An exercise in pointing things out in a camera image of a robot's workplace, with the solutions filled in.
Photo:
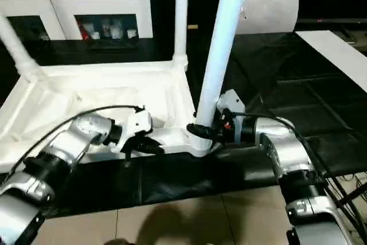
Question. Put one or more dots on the white plastic table top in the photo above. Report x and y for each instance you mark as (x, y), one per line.
(86, 90)

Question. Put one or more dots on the white plastic table leg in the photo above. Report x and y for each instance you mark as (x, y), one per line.
(223, 41)
(17, 47)
(180, 12)

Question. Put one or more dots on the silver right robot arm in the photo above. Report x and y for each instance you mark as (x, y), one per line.
(286, 153)

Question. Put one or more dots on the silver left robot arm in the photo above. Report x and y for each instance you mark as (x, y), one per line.
(66, 147)

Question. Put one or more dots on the white plastic upturned table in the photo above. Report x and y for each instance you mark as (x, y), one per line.
(301, 84)

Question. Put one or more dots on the dark robot leg part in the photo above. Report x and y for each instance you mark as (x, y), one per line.
(117, 242)

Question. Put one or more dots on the yellow label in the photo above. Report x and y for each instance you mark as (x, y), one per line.
(192, 27)

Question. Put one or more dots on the white cup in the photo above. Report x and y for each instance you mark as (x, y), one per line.
(131, 33)

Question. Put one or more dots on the grey cushion with holes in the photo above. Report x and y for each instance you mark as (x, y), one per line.
(269, 12)

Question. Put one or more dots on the red bottle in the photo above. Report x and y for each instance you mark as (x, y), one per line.
(86, 31)

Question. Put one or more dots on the white board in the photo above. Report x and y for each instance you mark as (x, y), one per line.
(335, 52)

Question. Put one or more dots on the black cabinet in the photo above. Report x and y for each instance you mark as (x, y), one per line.
(166, 4)

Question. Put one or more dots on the black floor stand foot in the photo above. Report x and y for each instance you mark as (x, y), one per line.
(352, 194)

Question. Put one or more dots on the black screen with red light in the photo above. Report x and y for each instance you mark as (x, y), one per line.
(332, 21)

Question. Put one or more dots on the white cabinet with glass doors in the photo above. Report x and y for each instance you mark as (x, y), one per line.
(57, 7)

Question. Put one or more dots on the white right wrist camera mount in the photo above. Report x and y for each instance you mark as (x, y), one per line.
(230, 101)

